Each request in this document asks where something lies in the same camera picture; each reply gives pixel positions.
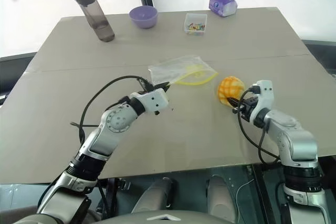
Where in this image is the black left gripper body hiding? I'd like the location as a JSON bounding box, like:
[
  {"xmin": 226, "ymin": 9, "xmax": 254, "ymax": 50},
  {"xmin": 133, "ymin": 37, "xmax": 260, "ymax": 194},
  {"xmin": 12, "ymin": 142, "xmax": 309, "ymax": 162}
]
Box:
[{"xmin": 138, "ymin": 77, "xmax": 159, "ymax": 94}]

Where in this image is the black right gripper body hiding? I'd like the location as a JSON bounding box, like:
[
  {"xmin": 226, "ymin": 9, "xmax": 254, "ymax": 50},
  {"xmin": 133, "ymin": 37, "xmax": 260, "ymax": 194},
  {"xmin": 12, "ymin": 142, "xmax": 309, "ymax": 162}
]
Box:
[{"xmin": 237, "ymin": 97, "xmax": 260, "ymax": 123}]

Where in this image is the orange round snack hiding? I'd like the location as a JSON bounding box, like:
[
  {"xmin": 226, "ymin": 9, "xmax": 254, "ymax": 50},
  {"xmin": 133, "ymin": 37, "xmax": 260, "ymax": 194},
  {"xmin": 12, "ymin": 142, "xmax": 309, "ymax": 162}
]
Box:
[{"xmin": 217, "ymin": 76, "xmax": 247, "ymax": 108}]

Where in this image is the clear plastic zip bag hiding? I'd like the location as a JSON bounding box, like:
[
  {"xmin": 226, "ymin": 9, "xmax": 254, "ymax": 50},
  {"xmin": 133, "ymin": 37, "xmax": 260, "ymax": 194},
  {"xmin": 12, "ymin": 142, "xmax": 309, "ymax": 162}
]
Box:
[{"xmin": 147, "ymin": 55, "xmax": 219, "ymax": 88}]

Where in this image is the clear box of colourful bits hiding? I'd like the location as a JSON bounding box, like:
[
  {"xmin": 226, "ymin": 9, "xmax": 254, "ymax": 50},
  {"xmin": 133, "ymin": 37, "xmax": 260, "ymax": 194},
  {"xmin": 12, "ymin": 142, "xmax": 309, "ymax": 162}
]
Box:
[{"xmin": 182, "ymin": 12, "xmax": 208, "ymax": 36}]

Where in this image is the purple plastic bowl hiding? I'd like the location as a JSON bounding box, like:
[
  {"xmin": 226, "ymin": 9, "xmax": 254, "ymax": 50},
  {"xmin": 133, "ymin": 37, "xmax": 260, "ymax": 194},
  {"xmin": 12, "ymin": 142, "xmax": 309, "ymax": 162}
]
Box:
[{"xmin": 129, "ymin": 5, "xmax": 159, "ymax": 29}]

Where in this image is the grey rounded robot leg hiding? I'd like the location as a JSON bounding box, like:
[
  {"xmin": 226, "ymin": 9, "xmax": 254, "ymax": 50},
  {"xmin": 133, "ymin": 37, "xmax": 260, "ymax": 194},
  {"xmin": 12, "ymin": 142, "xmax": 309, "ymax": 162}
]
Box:
[
  {"xmin": 206, "ymin": 175, "xmax": 235, "ymax": 215},
  {"xmin": 130, "ymin": 177, "xmax": 174, "ymax": 214}
]

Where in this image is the grey translucent water bottle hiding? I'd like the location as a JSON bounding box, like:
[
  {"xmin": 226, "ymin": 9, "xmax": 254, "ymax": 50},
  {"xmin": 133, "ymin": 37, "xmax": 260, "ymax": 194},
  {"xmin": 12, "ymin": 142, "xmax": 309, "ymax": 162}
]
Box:
[{"xmin": 70, "ymin": 0, "xmax": 116, "ymax": 43}]

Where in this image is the grey robot torso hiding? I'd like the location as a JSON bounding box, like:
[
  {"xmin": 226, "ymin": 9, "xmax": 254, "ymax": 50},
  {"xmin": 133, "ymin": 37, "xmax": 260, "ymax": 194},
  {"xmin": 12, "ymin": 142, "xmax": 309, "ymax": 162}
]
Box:
[{"xmin": 90, "ymin": 207, "xmax": 238, "ymax": 224}]

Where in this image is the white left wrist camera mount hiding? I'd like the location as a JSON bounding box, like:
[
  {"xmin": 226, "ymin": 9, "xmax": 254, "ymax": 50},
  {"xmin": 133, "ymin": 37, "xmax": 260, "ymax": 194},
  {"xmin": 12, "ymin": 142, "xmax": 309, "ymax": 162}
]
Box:
[{"xmin": 136, "ymin": 88, "xmax": 170, "ymax": 116}]

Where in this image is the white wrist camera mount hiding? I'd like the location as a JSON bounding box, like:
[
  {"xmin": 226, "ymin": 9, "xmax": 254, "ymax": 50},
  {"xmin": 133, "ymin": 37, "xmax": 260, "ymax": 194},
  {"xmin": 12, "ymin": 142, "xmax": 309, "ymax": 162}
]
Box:
[
  {"xmin": 248, "ymin": 79, "xmax": 274, "ymax": 116},
  {"xmin": 136, "ymin": 88, "xmax": 170, "ymax": 116}
]

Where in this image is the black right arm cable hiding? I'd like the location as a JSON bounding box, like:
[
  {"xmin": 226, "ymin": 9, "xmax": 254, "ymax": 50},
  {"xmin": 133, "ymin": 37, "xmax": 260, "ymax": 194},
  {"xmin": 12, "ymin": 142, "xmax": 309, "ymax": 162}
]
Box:
[{"xmin": 237, "ymin": 87, "xmax": 281, "ymax": 165}]

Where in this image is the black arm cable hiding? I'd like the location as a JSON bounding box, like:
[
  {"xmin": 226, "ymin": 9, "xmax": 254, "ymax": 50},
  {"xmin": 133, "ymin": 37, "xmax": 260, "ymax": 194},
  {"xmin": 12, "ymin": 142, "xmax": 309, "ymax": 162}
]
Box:
[
  {"xmin": 70, "ymin": 76, "xmax": 144, "ymax": 146},
  {"xmin": 237, "ymin": 87, "xmax": 281, "ymax": 165}
]

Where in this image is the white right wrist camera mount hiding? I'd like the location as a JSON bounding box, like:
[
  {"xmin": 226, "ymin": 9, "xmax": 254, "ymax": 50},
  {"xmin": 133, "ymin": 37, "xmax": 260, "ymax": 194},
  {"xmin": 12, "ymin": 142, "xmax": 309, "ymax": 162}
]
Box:
[{"xmin": 248, "ymin": 79, "xmax": 274, "ymax": 116}]

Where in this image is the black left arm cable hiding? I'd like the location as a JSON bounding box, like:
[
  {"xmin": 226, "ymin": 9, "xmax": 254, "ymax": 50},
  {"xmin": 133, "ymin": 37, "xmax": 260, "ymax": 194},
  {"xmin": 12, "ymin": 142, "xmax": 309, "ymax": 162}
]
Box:
[{"xmin": 70, "ymin": 76, "xmax": 144, "ymax": 146}]

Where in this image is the thin white floor cable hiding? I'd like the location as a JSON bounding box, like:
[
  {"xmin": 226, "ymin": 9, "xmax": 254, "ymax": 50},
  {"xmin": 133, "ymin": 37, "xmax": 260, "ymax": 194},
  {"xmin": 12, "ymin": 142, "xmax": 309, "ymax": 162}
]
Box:
[{"xmin": 235, "ymin": 178, "xmax": 255, "ymax": 210}]

